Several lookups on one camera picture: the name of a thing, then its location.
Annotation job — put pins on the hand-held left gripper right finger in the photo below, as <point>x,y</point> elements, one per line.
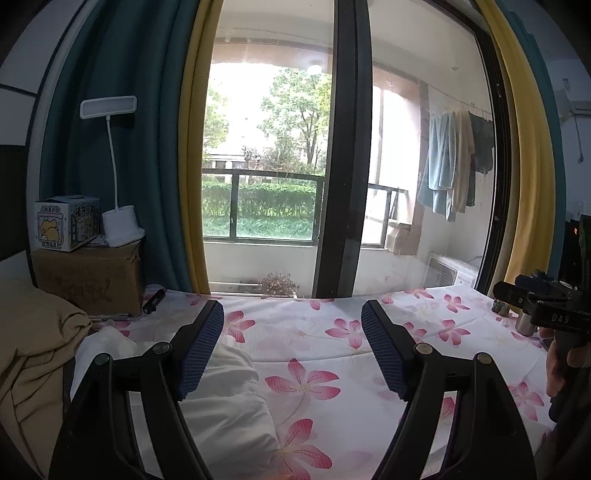
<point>383,350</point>

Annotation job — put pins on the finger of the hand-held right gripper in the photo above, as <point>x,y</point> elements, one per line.
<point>510,294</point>
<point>528,281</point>

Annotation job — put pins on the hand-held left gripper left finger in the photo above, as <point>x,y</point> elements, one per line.
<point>201,350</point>

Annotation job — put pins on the white pillowcase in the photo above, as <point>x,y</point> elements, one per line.
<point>231,415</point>

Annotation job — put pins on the person's right hand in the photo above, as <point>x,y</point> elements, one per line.
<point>570,367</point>

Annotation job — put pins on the green figurine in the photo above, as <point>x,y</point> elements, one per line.
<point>501,308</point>

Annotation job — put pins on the metal thermos flask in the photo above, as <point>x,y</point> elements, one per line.
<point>526,323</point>

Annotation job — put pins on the floral bedsheet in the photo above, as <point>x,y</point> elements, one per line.
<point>323,323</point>

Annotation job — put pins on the black flashlight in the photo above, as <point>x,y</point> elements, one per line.
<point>153,302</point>

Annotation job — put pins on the white outdoor air conditioner unit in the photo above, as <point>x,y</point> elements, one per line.
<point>445,272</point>

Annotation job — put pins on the yellow curtain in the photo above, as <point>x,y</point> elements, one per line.
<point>531,184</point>
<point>194,184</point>

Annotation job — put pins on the dried potted plant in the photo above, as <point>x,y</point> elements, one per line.
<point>279,282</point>

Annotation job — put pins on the balcony cardboard box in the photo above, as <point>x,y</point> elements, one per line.
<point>404,240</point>

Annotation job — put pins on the brown cardboard box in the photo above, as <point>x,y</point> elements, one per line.
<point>87,277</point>

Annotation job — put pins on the hanging beige shirt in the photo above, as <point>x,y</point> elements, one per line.
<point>463,161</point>

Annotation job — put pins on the hanging dark shorts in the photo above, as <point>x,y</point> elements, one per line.
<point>482,143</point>

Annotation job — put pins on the hanging light blue towel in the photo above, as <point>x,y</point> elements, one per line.
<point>438,161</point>

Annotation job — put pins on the balcony glass railing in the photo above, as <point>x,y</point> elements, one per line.
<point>235,203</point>

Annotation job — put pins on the tan blanket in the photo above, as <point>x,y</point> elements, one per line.
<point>37,350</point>

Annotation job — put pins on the small printed carton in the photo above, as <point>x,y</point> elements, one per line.
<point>67,224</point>

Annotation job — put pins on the black window side frame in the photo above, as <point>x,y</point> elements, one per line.
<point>498,184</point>

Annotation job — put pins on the white wall air conditioner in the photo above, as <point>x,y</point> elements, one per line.
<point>579,99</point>

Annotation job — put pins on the black sliding door frame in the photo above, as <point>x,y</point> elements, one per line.
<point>344,161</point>

